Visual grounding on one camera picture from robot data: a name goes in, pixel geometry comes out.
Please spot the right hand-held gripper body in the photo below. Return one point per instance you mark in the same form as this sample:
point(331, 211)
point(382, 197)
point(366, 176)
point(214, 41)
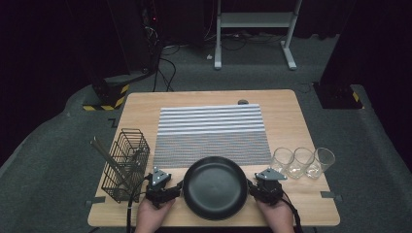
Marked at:
point(270, 191)

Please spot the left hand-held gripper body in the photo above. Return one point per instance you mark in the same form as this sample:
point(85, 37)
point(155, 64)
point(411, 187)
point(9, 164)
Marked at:
point(158, 194)

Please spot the clear drinking glass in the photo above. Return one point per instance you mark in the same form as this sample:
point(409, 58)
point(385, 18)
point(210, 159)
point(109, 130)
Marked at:
point(322, 160)
point(301, 161)
point(282, 158)

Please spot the black round plate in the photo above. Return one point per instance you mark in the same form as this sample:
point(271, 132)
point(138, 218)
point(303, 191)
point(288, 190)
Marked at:
point(215, 187)

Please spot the person's left hand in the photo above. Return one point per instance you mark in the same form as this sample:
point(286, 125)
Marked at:
point(150, 218)

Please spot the person's right hand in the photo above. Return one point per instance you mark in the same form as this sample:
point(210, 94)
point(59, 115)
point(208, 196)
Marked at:
point(278, 218)

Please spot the grey tape strip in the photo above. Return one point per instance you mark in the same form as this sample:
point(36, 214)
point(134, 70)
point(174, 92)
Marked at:
point(95, 200)
point(330, 195)

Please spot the grey striped placemat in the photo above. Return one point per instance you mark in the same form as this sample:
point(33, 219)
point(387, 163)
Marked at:
point(210, 129)

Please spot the grey metal utensil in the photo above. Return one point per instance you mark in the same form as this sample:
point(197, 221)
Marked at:
point(103, 149)
point(100, 155)

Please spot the grey round table grommet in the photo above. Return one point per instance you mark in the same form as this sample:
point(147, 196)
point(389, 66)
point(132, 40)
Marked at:
point(243, 102)

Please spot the black stand base striped edge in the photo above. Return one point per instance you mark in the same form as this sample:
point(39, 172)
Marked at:
point(108, 92)
point(336, 97)

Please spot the small white plug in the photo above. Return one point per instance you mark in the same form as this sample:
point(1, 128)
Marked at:
point(209, 57)

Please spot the black equipment rack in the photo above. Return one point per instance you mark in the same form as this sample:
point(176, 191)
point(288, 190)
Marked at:
point(149, 39)

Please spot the white metal stand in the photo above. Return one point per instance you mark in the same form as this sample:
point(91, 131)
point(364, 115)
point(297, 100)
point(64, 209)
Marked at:
point(256, 19)

